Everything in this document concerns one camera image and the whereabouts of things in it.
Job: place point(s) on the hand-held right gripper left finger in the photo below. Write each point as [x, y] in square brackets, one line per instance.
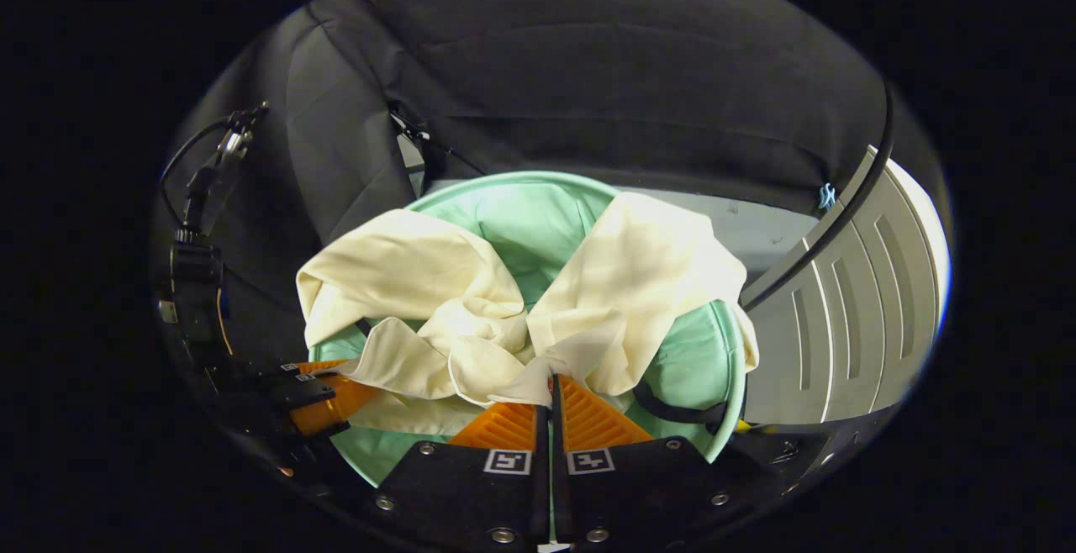
[454, 486]

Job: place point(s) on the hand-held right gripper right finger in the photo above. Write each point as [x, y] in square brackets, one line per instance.
[647, 486]

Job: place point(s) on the green laundry hamper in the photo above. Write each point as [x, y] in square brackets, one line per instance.
[538, 225]

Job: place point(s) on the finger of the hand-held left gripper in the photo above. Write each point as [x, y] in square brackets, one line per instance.
[336, 402]

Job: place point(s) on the black backdrop cloth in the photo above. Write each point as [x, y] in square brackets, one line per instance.
[630, 74]

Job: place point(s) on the black clothes rail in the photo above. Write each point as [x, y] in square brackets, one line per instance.
[841, 218]

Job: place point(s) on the cream shirt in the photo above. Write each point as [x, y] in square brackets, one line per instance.
[420, 276]

